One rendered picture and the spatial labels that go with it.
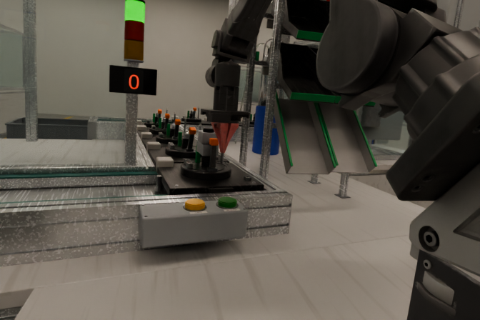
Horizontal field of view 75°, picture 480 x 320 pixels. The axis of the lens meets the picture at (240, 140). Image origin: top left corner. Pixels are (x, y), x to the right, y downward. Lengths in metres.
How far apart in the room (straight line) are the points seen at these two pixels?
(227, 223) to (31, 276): 0.35
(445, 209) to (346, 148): 0.82
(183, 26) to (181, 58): 1.06
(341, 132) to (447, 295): 0.74
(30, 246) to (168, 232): 0.25
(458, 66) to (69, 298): 0.57
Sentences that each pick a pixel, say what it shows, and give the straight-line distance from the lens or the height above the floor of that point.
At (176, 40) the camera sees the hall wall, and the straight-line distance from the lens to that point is 11.48.
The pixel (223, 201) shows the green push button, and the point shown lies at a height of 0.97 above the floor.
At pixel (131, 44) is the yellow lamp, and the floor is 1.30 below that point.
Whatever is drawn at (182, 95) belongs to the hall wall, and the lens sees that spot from 11.39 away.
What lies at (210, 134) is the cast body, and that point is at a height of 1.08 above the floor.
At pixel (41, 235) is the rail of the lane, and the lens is 0.69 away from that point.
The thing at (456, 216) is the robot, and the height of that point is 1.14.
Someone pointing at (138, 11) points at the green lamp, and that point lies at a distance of 0.92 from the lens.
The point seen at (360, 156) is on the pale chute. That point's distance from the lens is 1.04.
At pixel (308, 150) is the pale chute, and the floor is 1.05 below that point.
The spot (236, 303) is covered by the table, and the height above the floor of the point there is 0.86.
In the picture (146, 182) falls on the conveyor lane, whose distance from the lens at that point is 0.94.
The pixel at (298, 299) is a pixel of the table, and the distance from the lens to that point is 0.60.
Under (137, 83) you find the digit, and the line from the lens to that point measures 0.90.
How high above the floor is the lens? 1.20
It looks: 9 degrees down
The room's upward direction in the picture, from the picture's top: 5 degrees clockwise
